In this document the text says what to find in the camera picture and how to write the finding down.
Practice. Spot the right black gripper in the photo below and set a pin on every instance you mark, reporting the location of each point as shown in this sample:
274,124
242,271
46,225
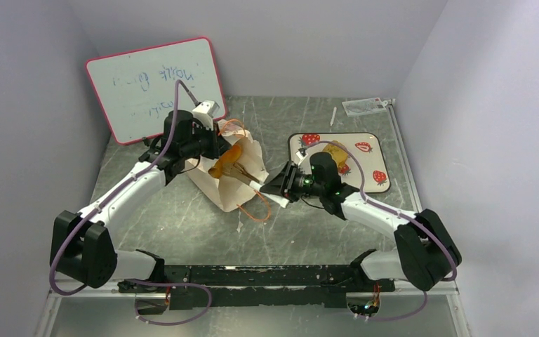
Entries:
289,180

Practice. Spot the paper bag with orange handles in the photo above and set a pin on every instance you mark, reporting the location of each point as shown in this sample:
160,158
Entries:
226,181

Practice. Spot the white card on table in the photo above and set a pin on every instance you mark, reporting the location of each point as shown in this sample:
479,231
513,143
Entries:
357,108

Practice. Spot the small white stick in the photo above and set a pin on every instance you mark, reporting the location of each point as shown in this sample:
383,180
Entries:
333,116

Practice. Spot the orange fake bread piece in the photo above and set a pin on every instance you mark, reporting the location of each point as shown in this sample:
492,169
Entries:
227,159

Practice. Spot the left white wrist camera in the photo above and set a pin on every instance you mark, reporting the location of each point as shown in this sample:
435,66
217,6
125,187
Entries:
204,112

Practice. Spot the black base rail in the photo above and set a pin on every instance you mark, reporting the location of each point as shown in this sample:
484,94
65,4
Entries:
195,286

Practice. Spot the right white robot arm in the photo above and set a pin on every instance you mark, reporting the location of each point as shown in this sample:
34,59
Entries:
424,253

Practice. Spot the strawberry print tray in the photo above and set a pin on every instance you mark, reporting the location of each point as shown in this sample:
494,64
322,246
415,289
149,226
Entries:
367,157

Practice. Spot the metal serving tongs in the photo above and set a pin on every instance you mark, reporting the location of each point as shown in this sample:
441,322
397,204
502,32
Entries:
239,172

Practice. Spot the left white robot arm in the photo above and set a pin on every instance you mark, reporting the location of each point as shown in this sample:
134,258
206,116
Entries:
83,253

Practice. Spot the red framed whiteboard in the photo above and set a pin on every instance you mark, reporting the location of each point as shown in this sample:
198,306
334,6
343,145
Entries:
136,89

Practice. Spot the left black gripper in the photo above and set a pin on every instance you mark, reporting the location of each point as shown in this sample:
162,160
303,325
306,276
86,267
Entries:
217,144

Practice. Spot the yellow fake bread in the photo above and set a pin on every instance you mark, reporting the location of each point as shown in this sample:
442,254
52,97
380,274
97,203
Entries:
339,155

